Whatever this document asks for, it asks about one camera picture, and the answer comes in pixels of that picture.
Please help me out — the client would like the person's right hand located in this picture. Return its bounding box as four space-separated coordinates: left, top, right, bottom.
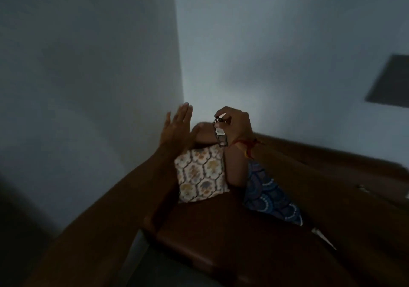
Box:
213 106 255 147

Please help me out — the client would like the person's left hand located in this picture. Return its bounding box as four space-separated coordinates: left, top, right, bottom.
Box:
159 102 196 151

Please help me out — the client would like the silver metal keychain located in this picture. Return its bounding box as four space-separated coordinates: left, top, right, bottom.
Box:
212 117 229 148

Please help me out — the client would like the person's left forearm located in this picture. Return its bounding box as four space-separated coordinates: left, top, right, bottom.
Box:
24 143 192 287

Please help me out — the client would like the person's right forearm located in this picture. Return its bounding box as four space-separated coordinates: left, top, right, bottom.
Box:
248 139 409 287

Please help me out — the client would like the red thread wristband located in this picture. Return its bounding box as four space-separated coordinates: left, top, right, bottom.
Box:
233 137 263 159

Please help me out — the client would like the brown cushion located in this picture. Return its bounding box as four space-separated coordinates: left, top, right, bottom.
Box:
191 122 250 189

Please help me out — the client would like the white floral patterned cushion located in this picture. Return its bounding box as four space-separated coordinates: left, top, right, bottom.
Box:
174 144 230 204

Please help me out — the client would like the blue patterned cushion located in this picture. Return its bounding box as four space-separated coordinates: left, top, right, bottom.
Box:
243 161 303 227

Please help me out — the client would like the brown sofa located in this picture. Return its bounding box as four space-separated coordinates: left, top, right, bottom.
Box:
143 122 409 287

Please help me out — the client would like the dark wall frame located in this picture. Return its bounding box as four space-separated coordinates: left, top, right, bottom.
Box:
365 54 409 108

